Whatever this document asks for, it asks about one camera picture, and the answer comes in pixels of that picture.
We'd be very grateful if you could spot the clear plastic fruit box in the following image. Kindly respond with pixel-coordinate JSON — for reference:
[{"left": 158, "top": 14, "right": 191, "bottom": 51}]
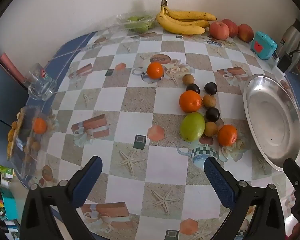
[{"left": 7, "top": 105, "right": 59, "bottom": 178}]

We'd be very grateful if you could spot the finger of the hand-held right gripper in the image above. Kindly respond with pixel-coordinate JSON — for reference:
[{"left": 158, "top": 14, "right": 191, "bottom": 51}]
[{"left": 283, "top": 158, "right": 300, "bottom": 195}]

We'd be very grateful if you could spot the clear bag of green fruit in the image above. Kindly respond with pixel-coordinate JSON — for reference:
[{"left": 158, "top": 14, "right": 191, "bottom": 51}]
[{"left": 110, "top": 14, "right": 157, "bottom": 33}]

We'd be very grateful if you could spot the pink flat object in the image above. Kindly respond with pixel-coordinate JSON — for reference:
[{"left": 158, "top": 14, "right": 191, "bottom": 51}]
[{"left": 0, "top": 52, "right": 25, "bottom": 80}]

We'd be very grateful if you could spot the yellow banana bunch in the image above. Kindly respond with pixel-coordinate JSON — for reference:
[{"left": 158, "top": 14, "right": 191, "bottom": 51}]
[{"left": 156, "top": 0, "right": 218, "bottom": 35}]

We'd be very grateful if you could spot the green mango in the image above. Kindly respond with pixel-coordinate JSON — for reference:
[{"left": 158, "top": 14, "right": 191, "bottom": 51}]
[{"left": 179, "top": 112, "right": 206, "bottom": 142}]

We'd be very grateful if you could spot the brown longan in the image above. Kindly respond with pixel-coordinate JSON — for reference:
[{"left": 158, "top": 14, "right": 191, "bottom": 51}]
[
  {"left": 204, "top": 121, "right": 218, "bottom": 137},
  {"left": 182, "top": 73, "right": 195, "bottom": 85},
  {"left": 202, "top": 94, "right": 217, "bottom": 108}
]

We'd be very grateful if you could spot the checkered printed tablecloth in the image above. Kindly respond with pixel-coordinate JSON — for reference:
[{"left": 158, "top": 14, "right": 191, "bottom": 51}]
[{"left": 7, "top": 27, "right": 300, "bottom": 240}]

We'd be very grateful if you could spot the dark purple plum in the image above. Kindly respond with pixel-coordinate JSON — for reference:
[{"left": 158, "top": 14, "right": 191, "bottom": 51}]
[
  {"left": 204, "top": 82, "right": 218, "bottom": 95},
  {"left": 186, "top": 83, "right": 200, "bottom": 95},
  {"left": 205, "top": 107, "right": 220, "bottom": 122}
]

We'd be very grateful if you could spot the red apple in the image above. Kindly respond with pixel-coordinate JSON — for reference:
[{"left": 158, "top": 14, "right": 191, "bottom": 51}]
[
  {"left": 209, "top": 22, "right": 230, "bottom": 40},
  {"left": 237, "top": 24, "right": 254, "bottom": 42},
  {"left": 220, "top": 19, "right": 239, "bottom": 37}
]

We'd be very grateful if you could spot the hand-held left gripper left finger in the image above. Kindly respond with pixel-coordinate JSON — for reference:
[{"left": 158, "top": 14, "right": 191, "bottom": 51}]
[{"left": 19, "top": 156, "right": 103, "bottom": 240}]

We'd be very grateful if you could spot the black power adapter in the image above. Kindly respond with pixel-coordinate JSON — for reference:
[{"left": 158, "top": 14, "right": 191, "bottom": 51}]
[{"left": 277, "top": 54, "right": 292, "bottom": 73}]

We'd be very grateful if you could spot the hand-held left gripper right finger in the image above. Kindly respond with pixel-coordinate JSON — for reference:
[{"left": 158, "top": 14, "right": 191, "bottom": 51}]
[{"left": 204, "top": 156, "right": 287, "bottom": 240}]

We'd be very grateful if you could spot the teal plastic box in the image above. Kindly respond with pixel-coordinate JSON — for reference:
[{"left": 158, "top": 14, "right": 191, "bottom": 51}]
[{"left": 251, "top": 31, "right": 278, "bottom": 60}]

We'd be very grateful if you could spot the clear glass cup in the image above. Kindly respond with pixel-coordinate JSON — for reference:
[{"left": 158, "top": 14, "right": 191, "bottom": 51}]
[{"left": 27, "top": 63, "right": 57, "bottom": 101}]

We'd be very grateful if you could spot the steel thermos jug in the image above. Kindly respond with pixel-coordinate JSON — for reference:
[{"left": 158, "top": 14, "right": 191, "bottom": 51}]
[{"left": 277, "top": 17, "right": 300, "bottom": 73}]

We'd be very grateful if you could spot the orange tangerine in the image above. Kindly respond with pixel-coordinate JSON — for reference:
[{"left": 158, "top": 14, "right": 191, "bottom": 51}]
[
  {"left": 179, "top": 90, "right": 202, "bottom": 113},
  {"left": 217, "top": 124, "right": 238, "bottom": 147},
  {"left": 147, "top": 62, "right": 164, "bottom": 79},
  {"left": 32, "top": 118, "right": 48, "bottom": 134}
]

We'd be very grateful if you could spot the round metal plate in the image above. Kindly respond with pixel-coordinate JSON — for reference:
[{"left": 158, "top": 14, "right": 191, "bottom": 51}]
[{"left": 242, "top": 74, "right": 300, "bottom": 172}]

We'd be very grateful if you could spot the teal plastic bin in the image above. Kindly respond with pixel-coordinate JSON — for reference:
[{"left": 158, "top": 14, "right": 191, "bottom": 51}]
[{"left": 0, "top": 195, "right": 18, "bottom": 220}]

